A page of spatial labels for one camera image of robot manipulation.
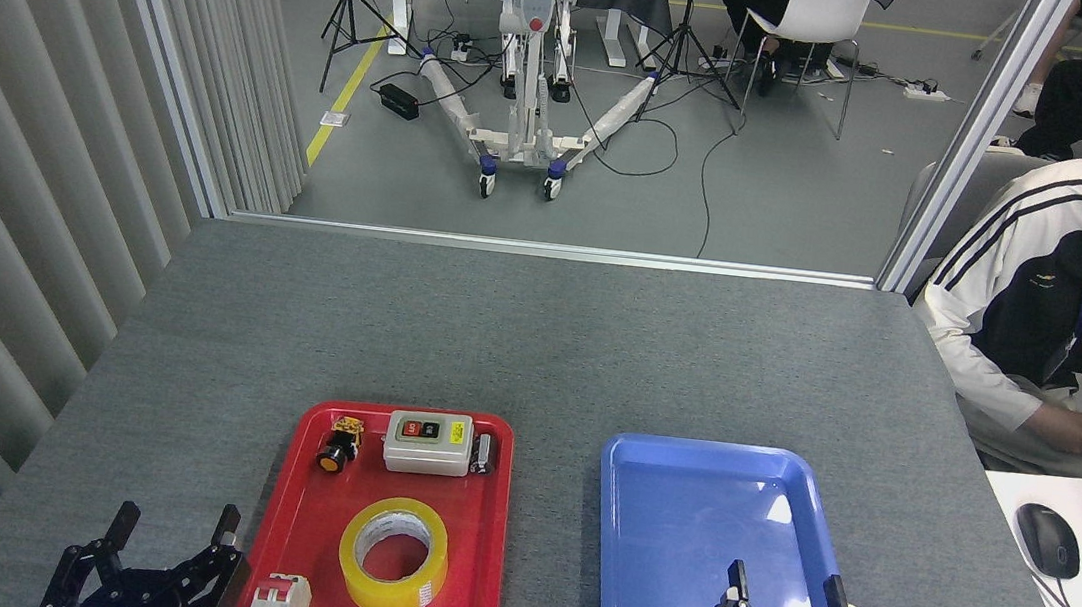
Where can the black tripod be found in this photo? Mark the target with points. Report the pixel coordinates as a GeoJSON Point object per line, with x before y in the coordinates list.
{"type": "Point", "coordinates": [340, 6]}
{"type": "Point", "coordinates": [686, 27]}

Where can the blue plastic tray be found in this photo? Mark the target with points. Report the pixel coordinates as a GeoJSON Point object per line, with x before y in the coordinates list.
{"type": "Point", "coordinates": [677, 539]}

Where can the silver post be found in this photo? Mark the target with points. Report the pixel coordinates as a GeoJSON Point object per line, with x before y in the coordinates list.
{"type": "Point", "coordinates": [971, 138]}

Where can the red plastic tray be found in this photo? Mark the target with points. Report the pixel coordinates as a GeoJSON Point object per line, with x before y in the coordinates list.
{"type": "Point", "coordinates": [474, 558]}

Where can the black power brick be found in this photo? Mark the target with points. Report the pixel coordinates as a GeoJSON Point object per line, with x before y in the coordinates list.
{"type": "Point", "coordinates": [399, 101]}

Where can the small black silver component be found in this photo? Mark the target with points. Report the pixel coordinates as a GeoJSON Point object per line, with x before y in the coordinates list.
{"type": "Point", "coordinates": [483, 453]}

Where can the white power strip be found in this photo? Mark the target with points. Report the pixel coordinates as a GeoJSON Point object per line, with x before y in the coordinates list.
{"type": "Point", "coordinates": [927, 93]}

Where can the white chair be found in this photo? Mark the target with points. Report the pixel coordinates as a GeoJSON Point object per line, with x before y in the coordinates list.
{"type": "Point", "coordinates": [824, 6]}

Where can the yellow push button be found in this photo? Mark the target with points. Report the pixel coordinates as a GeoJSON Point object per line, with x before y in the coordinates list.
{"type": "Point", "coordinates": [334, 455]}

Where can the yellow tape roll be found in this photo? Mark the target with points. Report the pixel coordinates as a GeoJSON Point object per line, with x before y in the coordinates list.
{"type": "Point", "coordinates": [389, 597]}

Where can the person's right hand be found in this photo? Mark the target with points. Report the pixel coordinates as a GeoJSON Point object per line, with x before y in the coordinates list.
{"type": "Point", "coordinates": [1075, 432]}

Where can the black computer mouse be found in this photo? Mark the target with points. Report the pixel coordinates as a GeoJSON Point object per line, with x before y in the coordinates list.
{"type": "Point", "coordinates": [1047, 540]}

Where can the white stand on wheels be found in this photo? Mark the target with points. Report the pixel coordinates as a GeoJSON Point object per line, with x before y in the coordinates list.
{"type": "Point", "coordinates": [536, 1]}

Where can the grey switch box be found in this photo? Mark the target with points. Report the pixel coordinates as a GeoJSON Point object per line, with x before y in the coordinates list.
{"type": "Point", "coordinates": [425, 454]}

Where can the grey chair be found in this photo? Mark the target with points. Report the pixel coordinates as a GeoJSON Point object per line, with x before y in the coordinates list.
{"type": "Point", "coordinates": [991, 180]}

